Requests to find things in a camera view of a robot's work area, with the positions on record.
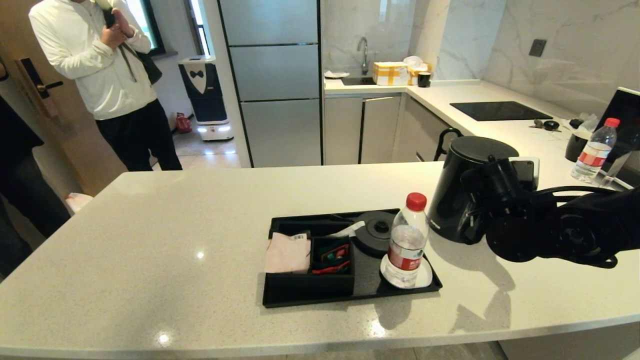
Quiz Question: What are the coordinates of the white service robot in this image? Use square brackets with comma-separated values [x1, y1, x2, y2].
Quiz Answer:
[178, 56, 235, 143]

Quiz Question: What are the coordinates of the brown wooden door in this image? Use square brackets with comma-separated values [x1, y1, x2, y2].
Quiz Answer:
[0, 0, 131, 197]

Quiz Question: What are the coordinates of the white round coaster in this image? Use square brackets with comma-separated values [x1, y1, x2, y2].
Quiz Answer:
[379, 254, 433, 290]

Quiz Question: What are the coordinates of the white kitchen cabinet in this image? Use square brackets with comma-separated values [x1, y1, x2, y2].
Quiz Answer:
[324, 93, 493, 166]

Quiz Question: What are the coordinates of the black serving tray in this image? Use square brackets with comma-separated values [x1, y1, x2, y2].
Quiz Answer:
[263, 209, 443, 309]

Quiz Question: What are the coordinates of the clear water bottle red cap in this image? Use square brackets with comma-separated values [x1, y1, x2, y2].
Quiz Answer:
[570, 117, 621, 184]
[386, 192, 430, 289]

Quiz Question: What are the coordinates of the black framed display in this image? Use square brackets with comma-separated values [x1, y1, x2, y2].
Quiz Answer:
[592, 87, 640, 190]

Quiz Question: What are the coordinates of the cardboard box yellow tape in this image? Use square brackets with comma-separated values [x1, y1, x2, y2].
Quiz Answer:
[372, 61, 410, 87]

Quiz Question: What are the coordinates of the black induction cooktop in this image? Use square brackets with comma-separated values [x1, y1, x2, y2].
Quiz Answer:
[449, 101, 553, 122]

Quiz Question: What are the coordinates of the crumpled white floor bag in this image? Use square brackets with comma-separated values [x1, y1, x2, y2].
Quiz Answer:
[65, 192, 94, 214]

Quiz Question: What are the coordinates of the large black cup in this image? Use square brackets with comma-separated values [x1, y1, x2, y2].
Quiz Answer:
[564, 130, 590, 163]

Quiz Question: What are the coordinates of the dark framed window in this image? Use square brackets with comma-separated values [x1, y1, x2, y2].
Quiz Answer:
[125, 0, 166, 57]

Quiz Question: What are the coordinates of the silver refrigerator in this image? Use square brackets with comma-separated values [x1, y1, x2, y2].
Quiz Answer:
[218, 0, 323, 168]

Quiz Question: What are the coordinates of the black shoulder bag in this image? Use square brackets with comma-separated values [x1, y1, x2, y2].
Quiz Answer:
[101, 6, 164, 86]

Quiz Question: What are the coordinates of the clear acrylic sign holder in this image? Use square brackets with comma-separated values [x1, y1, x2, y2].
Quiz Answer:
[597, 150, 634, 192]

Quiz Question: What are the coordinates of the person in black clothes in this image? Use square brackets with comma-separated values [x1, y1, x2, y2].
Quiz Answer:
[0, 57, 71, 281]

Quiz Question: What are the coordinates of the black round kettle base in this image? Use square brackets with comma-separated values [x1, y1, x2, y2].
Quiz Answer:
[354, 211, 398, 258]

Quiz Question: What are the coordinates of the dark framed glass door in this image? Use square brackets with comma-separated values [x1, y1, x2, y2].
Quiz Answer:
[187, 0, 212, 57]

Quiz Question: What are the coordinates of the black electric kettle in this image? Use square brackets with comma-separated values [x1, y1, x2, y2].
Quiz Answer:
[428, 136, 521, 245]

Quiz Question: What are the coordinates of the chrome faucet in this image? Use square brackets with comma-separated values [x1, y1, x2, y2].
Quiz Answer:
[356, 37, 370, 76]

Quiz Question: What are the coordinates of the crumpled clear wrapper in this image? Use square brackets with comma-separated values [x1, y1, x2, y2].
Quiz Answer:
[570, 113, 599, 135]

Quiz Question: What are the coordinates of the pink black tea packet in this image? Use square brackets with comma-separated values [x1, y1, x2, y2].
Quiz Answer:
[264, 231, 312, 275]

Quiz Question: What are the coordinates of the black brass door lock handle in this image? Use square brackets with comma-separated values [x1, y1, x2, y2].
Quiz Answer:
[14, 57, 64, 118]

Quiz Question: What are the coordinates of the black compartment organizer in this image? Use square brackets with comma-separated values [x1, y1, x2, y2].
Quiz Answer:
[264, 219, 357, 297]

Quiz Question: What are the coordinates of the person in black trousers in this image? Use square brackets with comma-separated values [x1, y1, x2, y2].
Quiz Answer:
[28, 0, 184, 172]

